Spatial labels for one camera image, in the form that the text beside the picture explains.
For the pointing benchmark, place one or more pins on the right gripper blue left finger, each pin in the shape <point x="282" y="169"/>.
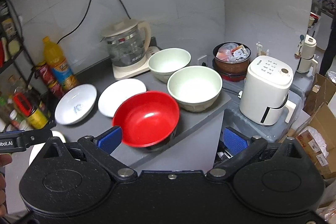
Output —
<point x="98" y="150"/>

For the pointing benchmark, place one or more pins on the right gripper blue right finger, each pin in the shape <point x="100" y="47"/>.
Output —
<point x="235" y="151"/>

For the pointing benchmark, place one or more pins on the white plate blue print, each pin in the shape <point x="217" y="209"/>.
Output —
<point x="76" y="105"/>

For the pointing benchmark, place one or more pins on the plain white plate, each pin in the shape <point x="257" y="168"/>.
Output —
<point x="115" y="94"/>

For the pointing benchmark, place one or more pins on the red bowl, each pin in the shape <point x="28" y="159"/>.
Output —
<point x="147" y="119"/>

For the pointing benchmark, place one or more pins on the left hand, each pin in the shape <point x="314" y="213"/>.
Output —
<point x="5" y="159"/>

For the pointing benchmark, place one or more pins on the soy sauce bottle yellow label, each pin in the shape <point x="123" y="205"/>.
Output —
<point x="33" y="114"/>

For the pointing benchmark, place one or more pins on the white air fryer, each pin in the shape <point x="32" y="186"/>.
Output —
<point x="266" y="91"/>

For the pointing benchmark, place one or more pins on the black metal rack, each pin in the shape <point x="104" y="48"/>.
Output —
<point x="14" y="54"/>

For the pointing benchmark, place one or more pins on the cardboard box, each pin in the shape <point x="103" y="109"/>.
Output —
<point x="317" y="134"/>

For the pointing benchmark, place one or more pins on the cream kettle base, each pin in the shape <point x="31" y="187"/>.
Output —
<point x="142" y="66"/>

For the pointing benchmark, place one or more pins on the red snack can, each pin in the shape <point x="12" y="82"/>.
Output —
<point x="45" y="73"/>

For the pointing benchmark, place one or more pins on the brown bowl with packets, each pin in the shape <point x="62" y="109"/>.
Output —
<point x="231" y="60"/>

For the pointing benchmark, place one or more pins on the orange juice bottle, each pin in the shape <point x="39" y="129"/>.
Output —
<point x="58" y="64"/>

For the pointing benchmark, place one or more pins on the glass electric kettle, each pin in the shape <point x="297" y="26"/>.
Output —
<point x="127" y="41"/>

